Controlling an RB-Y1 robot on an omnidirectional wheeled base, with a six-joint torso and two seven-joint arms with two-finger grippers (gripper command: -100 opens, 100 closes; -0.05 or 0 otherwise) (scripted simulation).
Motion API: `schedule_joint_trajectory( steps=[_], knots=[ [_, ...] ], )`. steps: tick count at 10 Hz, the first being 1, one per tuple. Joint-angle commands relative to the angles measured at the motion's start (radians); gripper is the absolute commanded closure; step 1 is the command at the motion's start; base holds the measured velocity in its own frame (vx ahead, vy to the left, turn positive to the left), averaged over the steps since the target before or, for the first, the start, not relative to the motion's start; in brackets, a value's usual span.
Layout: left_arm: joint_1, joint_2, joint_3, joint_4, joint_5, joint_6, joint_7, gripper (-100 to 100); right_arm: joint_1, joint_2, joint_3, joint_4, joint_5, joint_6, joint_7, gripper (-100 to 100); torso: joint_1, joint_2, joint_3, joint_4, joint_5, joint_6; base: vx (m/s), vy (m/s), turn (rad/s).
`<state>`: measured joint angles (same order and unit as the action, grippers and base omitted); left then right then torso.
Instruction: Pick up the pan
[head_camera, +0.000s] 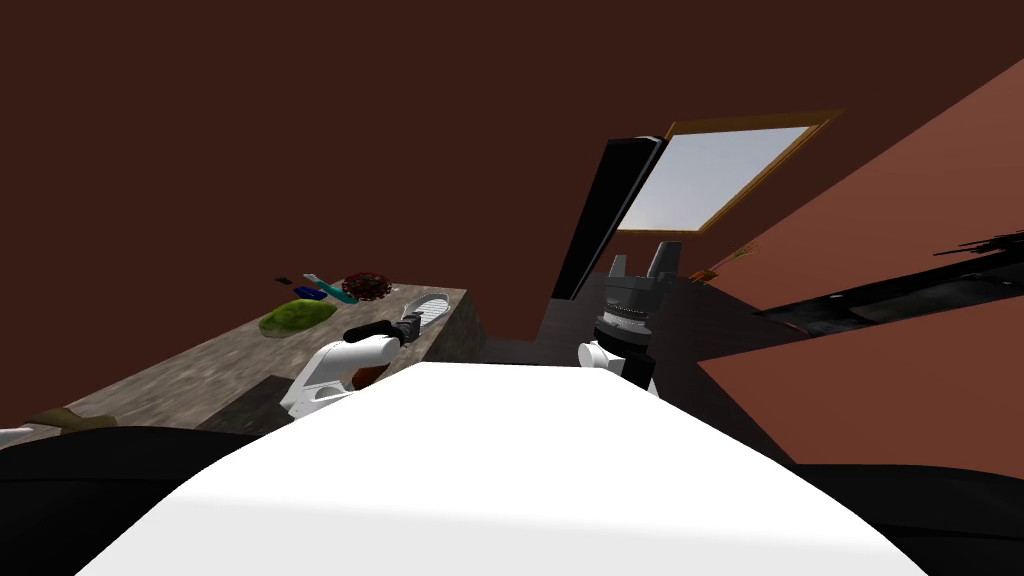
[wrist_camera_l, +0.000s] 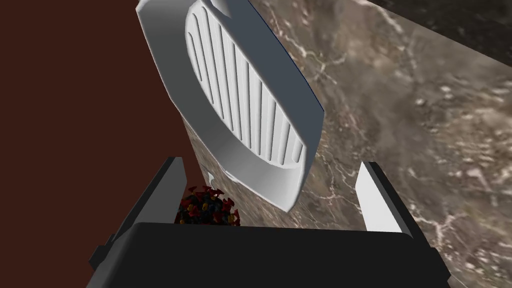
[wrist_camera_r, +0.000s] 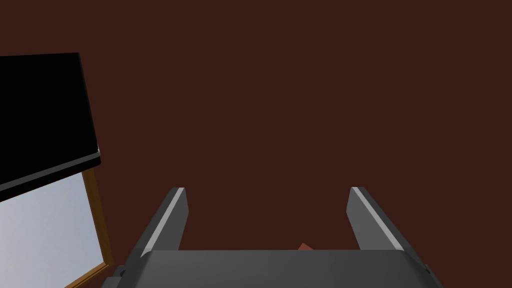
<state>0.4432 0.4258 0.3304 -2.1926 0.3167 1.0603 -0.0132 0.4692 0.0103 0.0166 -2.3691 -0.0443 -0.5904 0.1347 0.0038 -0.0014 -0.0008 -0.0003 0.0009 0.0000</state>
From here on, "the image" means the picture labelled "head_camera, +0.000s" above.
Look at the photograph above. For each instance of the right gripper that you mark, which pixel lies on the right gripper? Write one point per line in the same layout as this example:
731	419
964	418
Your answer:
634	289

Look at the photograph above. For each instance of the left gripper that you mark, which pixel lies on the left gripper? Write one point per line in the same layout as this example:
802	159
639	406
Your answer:
410	328

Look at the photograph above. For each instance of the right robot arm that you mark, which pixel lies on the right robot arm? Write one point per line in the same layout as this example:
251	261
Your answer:
596	354

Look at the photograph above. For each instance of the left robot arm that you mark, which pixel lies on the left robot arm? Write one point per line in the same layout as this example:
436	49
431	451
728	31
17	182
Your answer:
344	364

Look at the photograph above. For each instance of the white oval dish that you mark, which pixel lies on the white oval dish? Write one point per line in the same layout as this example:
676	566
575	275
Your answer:
428	309

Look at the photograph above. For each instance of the dark red round object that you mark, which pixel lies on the dark red round object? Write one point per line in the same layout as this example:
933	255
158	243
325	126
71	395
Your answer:
366	286

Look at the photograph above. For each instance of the black door leaf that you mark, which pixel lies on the black door leaf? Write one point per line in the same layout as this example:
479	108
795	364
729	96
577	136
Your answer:
604	216

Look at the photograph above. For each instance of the teal long object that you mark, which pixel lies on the teal long object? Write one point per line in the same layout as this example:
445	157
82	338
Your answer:
332	290

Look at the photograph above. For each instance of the blue flat object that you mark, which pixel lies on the blue flat object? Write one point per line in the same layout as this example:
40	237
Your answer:
310	294

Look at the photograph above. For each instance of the gold framed window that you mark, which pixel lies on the gold framed window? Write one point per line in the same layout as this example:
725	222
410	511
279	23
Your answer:
712	180

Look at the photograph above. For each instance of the green leafy vegetable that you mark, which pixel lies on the green leafy vegetable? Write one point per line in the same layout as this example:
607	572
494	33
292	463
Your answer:
298	318

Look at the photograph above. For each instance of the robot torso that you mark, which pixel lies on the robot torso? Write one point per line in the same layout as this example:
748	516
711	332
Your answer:
496	480

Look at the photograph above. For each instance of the olive flat object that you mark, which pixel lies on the olive flat object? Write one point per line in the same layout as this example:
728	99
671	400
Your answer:
72	420

